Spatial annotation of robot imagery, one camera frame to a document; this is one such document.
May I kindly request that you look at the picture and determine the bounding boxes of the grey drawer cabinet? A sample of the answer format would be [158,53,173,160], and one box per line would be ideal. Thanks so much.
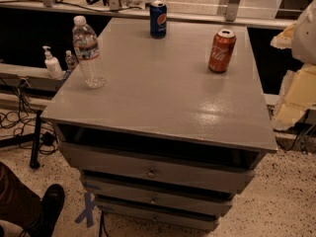
[40,17,278,232]

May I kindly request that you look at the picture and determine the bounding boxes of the blue pepsi can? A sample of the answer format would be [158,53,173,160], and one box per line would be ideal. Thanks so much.
[150,0,167,39]

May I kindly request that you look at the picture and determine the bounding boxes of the black floor cables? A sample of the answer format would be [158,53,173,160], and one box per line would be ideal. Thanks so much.
[0,77,60,156]

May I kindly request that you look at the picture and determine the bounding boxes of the brown trouser leg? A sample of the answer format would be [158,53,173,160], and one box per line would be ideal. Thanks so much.
[0,162,41,228]

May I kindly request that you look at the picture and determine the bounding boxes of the yellow foam padding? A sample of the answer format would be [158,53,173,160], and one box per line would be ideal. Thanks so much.
[271,23,316,130]

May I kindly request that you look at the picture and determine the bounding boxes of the red coke can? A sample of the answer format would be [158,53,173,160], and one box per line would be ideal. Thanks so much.
[208,29,237,73]

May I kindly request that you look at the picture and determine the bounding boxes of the bottom grey drawer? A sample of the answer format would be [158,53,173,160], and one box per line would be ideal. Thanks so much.
[95,197,218,231]

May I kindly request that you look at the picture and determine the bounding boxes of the top grey drawer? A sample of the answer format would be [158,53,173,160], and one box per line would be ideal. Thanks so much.
[60,142,254,193]

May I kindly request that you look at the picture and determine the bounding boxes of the black stand leg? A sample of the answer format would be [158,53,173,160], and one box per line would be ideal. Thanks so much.
[30,111,41,169]

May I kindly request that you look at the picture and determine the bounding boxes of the white pump sanitizer bottle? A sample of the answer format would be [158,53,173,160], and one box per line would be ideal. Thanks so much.
[42,45,62,79]

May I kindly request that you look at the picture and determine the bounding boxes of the black shoe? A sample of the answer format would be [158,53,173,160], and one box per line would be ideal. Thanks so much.
[25,184,65,237]

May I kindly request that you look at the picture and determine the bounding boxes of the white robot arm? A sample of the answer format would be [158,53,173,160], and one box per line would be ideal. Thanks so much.
[291,0,316,64]

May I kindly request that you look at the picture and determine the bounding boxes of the clear plastic water bottle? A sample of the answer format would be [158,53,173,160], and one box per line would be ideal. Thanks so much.
[72,16,106,89]

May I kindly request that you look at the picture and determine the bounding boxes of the middle grey drawer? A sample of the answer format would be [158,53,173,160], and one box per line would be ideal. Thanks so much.
[80,172,231,217]

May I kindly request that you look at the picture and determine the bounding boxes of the grey side shelf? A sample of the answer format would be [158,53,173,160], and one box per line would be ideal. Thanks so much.
[0,63,65,92]

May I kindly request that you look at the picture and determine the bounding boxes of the metal frame rail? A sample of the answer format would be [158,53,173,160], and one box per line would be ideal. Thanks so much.
[1,0,296,29]

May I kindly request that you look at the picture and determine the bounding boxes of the small clear bottle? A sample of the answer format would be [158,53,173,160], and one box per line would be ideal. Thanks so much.
[65,50,78,71]

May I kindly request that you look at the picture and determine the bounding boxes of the blue tape cross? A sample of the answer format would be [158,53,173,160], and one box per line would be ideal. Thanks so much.
[75,193,96,228]

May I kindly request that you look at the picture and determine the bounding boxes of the grey drawer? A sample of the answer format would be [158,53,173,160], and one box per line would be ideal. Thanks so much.
[60,142,254,193]
[80,172,231,217]
[95,197,218,231]

